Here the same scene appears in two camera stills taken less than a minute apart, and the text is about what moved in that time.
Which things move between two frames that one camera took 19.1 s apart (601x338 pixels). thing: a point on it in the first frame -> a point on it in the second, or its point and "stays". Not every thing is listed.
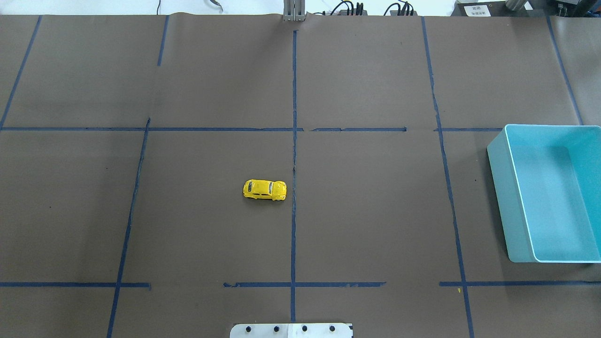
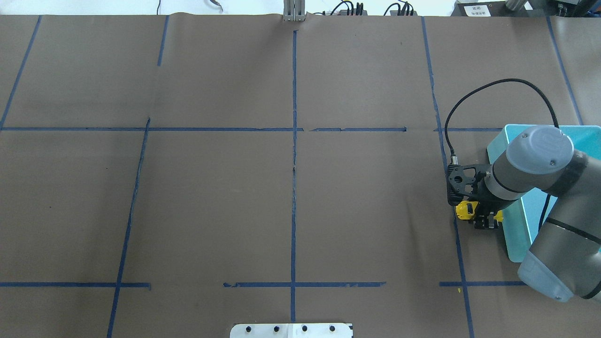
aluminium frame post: x=294 y=11 stays
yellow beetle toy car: x=260 y=189 -> x=466 y=209
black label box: x=481 y=8 stays
